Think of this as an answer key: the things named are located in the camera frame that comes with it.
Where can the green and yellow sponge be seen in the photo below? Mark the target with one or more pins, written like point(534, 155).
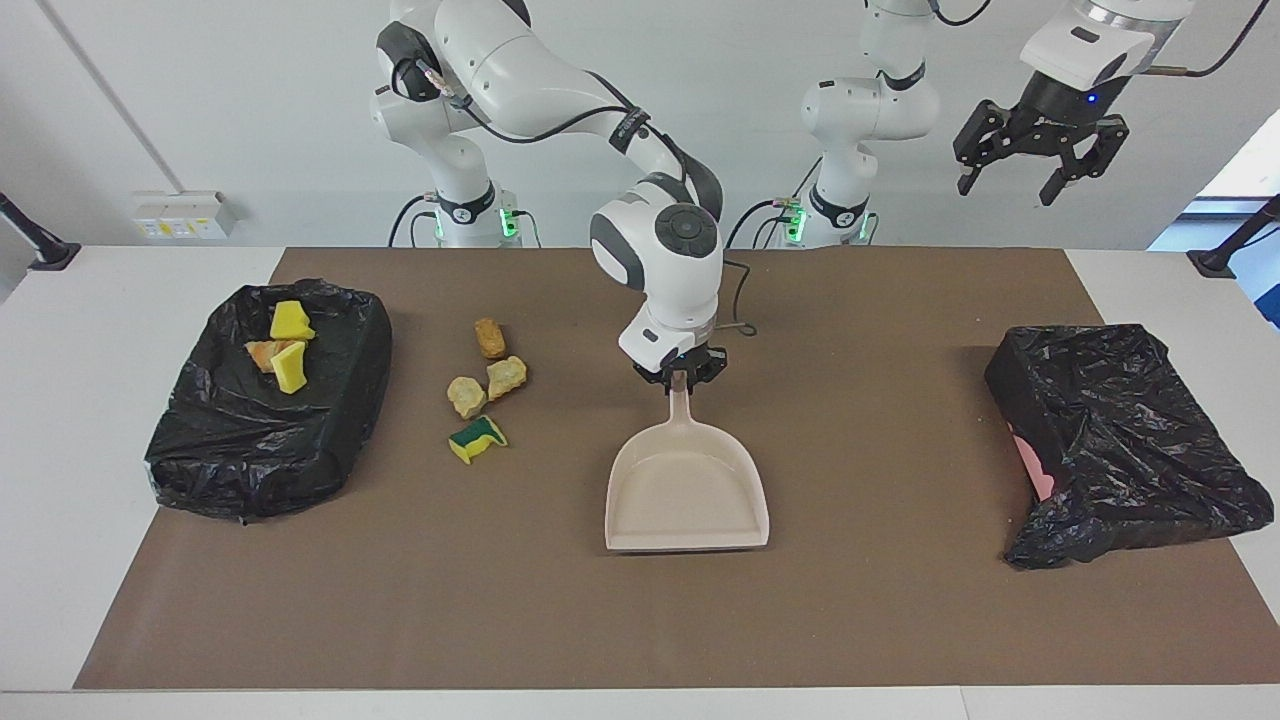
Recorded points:
point(475, 440)

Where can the brown table mat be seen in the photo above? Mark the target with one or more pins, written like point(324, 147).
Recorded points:
point(640, 620)

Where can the small yellow sponge piece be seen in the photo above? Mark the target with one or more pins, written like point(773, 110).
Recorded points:
point(291, 368)

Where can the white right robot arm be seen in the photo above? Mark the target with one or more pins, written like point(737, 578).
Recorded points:
point(520, 70)

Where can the crumpled black trash bag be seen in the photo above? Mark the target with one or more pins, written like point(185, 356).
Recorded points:
point(1130, 440)

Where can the large yellow sponge piece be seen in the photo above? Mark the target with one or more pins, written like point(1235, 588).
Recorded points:
point(290, 320)

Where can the pink bin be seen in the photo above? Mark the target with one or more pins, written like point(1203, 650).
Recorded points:
point(1035, 468)

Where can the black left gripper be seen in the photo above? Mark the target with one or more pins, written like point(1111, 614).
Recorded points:
point(1070, 110)

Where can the orange striped sponge piece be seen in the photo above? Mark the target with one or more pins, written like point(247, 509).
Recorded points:
point(260, 352)

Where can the pale yellow foam chunk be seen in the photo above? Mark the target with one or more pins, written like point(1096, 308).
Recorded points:
point(506, 378)
point(466, 397)

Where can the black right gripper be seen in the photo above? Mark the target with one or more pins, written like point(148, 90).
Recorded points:
point(685, 362)

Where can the open bin with black bag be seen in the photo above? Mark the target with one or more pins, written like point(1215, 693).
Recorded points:
point(270, 440)

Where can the white wall outlet strip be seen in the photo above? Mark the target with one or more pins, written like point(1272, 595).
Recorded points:
point(180, 215)

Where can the brown sponge piece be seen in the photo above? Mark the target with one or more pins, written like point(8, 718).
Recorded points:
point(490, 338)

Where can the beige plastic dustpan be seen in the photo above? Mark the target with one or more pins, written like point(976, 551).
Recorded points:
point(685, 490)

